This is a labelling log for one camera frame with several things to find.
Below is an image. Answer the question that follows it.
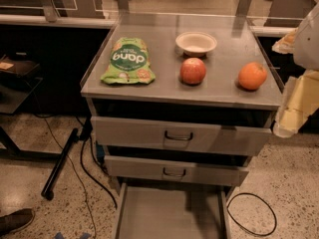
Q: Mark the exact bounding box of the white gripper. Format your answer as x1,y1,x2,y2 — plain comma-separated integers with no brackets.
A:
272,4,319,138

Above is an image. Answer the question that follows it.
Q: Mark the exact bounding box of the orange fruit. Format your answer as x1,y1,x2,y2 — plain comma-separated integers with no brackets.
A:
238,62,267,91

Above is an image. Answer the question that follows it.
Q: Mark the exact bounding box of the grey metal drawer cabinet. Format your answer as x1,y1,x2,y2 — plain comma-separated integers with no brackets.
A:
82,14,281,229

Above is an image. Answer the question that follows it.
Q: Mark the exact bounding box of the middle grey drawer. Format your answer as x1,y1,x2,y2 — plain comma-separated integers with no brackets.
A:
105,155,248,186

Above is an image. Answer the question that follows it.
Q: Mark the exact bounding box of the top grey drawer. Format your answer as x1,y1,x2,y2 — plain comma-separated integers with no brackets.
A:
91,117,271,156

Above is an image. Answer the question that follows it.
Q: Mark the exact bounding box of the bottom grey open drawer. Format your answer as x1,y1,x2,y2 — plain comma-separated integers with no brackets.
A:
112,181,231,239

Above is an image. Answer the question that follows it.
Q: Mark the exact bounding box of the red apple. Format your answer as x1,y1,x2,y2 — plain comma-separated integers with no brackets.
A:
179,58,206,85

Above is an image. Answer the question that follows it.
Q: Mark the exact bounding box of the white paper bowl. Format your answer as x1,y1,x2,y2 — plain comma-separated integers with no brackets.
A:
175,32,217,58

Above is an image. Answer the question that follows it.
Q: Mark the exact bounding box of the green dang snack bag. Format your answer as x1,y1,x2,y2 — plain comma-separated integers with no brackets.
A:
101,37,156,85

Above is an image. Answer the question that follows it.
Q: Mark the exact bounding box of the black stand leg bar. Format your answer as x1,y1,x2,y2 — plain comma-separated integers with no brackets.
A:
41,128,78,201

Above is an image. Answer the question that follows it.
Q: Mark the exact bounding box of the dark side table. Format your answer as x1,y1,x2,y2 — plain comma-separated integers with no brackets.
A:
0,55,44,161

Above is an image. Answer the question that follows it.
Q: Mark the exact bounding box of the dark shoe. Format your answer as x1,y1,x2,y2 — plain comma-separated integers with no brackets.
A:
0,208,35,235

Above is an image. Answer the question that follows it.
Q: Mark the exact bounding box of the black floor cable loop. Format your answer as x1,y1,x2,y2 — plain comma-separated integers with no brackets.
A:
226,192,278,237

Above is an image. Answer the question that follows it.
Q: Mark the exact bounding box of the black cable left floor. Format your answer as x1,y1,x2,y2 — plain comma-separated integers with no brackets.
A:
79,136,119,210

